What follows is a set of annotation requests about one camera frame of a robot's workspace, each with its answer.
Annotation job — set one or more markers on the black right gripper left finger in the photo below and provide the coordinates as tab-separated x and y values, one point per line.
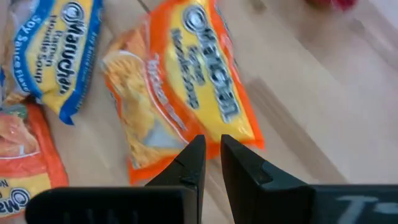
189	174

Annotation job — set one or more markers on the blue Maruchan soy ramen packet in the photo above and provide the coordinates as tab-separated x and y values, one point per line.
56	56
1	84

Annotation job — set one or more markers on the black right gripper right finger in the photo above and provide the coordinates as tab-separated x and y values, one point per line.
248	186

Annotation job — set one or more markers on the red Maruchan beef ramen packet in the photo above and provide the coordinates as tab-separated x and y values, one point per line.
342	3

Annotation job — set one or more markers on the orange Maruchan chicken ramen packet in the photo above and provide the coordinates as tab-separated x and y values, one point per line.
25	155
192	77

